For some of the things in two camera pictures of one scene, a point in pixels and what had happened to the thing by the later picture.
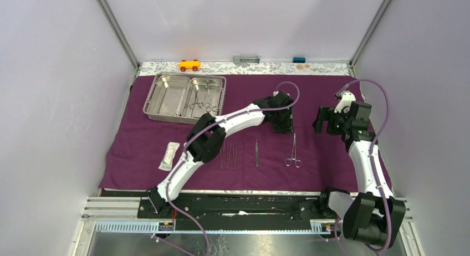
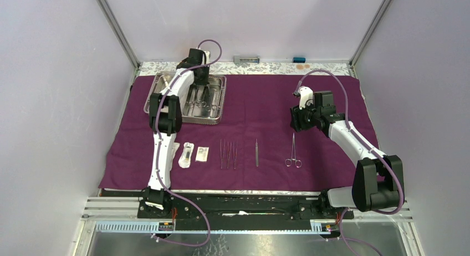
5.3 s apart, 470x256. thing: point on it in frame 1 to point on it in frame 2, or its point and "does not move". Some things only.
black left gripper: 286,124 to 204,81
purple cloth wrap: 255,157 does not move
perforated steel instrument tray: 184,97 does not move
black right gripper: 325,113 to 296,113
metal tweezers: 228,153 does not move
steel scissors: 199,103 does not move
